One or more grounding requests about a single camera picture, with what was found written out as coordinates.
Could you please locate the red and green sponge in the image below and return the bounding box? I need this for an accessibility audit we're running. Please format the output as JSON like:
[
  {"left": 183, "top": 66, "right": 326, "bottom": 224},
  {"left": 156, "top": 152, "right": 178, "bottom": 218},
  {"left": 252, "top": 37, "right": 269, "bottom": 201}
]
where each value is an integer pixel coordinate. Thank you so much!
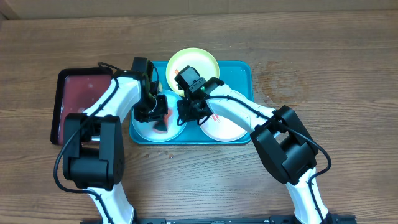
[{"left": 153, "top": 109, "right": 172, "bottom": 133}]

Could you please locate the light blue plastic plate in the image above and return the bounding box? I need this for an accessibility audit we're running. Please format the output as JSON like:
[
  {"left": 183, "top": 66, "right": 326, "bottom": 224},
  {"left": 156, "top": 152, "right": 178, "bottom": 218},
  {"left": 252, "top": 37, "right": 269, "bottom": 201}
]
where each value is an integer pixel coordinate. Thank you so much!
[{"left": 131, "top": 90, "right": 186, "bottom": 142}]

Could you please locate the white plastic plate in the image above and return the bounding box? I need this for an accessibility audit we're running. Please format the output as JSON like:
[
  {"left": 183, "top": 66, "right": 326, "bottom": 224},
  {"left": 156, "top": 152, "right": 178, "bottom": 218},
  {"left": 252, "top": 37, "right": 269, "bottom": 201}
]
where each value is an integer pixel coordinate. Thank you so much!
[{"left": 200, "top": 114, "right": 247, "bottom": 142}]

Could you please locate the yellow-green plastic plate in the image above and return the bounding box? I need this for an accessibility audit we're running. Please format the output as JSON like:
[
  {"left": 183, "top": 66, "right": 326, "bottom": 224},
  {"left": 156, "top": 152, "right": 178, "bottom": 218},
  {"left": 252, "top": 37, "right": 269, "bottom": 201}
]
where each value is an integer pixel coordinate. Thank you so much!
[{"left": 165, "top": 47, "right": 220, "bottom": 97}]

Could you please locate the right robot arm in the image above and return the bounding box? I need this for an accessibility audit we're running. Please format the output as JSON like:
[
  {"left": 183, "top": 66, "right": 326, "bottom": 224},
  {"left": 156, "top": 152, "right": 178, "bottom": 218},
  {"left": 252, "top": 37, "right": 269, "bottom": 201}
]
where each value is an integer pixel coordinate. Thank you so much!
[{"left": 175, "top": 66, "right": 333, "bottom": 223}]

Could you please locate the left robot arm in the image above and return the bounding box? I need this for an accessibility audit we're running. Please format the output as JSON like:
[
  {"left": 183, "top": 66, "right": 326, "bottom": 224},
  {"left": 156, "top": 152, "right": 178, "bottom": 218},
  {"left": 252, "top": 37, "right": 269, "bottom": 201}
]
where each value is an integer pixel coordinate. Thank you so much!
[{"left": 53, "top": 57, "right": 168, "bottom": 223}]

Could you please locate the teal plastic serving tray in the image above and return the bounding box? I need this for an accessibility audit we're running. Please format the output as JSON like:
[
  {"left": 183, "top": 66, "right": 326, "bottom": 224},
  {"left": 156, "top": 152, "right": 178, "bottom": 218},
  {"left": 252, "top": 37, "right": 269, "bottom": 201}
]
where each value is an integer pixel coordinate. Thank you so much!
[{"left": 129, "top": 60, "right": 254, "bottom": 145}]

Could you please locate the black and red tray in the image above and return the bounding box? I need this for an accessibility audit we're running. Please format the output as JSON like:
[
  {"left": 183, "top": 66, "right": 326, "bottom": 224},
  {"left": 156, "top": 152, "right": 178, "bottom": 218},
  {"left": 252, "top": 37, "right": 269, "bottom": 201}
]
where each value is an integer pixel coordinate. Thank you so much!
[{"left": 50, "top": 67, "right": 111, "bottom": 145}]

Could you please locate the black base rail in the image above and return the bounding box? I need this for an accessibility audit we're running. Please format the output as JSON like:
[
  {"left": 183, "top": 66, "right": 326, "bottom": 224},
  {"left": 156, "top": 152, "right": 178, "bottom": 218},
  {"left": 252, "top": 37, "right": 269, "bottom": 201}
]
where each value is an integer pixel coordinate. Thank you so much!
[{"left": 80, "top": 214, "right": 357, "bottom": 224}]

